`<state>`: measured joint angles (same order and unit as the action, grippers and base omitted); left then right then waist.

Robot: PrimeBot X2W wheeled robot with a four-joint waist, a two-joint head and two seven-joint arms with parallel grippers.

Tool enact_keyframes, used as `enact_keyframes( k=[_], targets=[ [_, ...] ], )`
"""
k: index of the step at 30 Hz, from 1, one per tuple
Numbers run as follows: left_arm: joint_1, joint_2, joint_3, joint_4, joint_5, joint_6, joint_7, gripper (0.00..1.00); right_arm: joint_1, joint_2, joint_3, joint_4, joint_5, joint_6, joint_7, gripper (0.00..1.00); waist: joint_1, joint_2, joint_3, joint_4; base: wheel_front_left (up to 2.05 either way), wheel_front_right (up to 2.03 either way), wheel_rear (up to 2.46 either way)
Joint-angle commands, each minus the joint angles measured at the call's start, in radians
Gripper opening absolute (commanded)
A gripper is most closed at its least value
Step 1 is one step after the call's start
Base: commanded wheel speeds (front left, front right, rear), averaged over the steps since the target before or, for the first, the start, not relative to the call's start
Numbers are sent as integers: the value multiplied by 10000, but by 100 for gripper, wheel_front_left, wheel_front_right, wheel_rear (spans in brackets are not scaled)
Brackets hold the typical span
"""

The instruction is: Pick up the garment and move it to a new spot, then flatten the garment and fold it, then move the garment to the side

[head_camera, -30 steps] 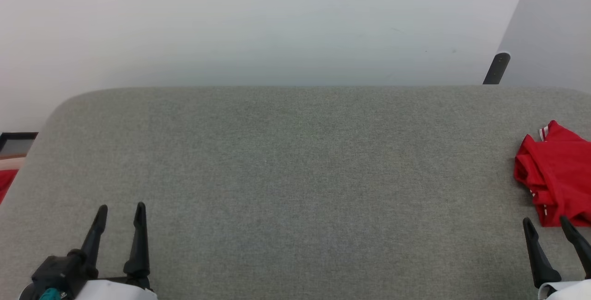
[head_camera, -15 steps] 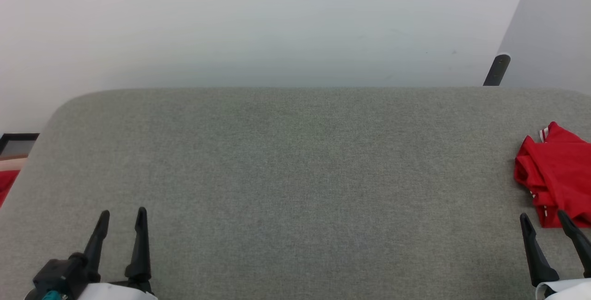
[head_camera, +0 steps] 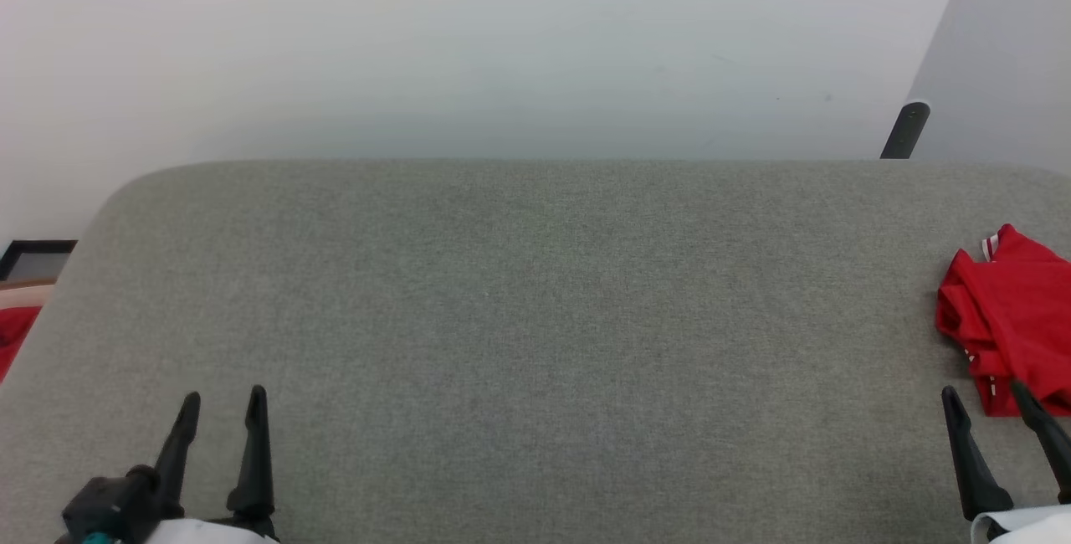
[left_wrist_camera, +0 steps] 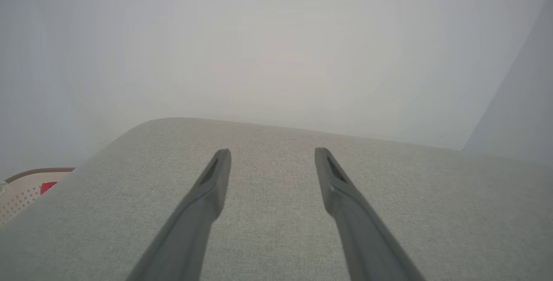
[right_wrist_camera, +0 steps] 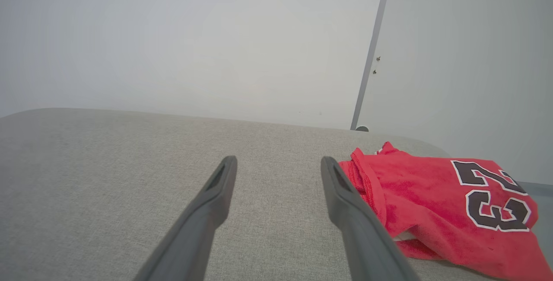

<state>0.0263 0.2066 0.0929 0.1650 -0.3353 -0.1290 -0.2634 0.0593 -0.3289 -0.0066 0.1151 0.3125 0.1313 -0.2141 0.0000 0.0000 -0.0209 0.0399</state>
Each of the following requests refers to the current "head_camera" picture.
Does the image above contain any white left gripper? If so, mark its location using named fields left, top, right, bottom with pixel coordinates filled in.
left=138, top=384, right=281, bottom=544

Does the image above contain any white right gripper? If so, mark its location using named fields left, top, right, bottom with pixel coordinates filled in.
left=940, top=379, right=1071, bottom=544

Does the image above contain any red and white striped shirt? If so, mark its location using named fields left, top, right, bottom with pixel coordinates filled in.
left=935, top=223, right=1071, bottom=418

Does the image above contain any red fabric item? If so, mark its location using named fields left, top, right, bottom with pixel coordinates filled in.
left=0, top=306, right=43, bottom=383

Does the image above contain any beige strip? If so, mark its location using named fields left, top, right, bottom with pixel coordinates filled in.
left=0, top=279, right=58, bottom=310

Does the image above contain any black framed panel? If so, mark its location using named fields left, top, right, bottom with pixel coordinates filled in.
left=0, top=239, right=78, bottom=282

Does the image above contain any dark grey pole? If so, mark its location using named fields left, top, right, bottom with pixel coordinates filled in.
left=879, top=101, right=932, bottom=161

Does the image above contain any grey partition panel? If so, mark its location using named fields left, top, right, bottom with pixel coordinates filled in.
left=908, top=0, right=1071, bottom=175

